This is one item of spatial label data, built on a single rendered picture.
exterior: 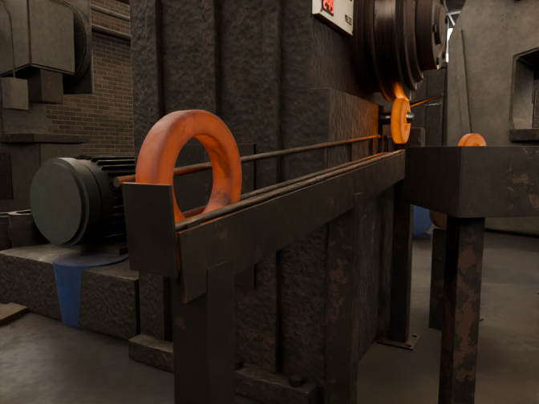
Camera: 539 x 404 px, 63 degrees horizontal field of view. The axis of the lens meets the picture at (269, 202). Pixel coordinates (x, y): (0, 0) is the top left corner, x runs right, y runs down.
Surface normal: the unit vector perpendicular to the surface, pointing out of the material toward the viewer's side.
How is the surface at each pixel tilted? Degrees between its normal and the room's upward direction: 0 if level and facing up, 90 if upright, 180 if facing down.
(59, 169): 90
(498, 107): 90
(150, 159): 73
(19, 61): 90
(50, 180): 90
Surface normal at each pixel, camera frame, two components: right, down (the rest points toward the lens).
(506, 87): -0.69, 0.08
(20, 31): -0.33, 0.11
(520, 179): 0.10, 0.11
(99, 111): 0.87, 0.06
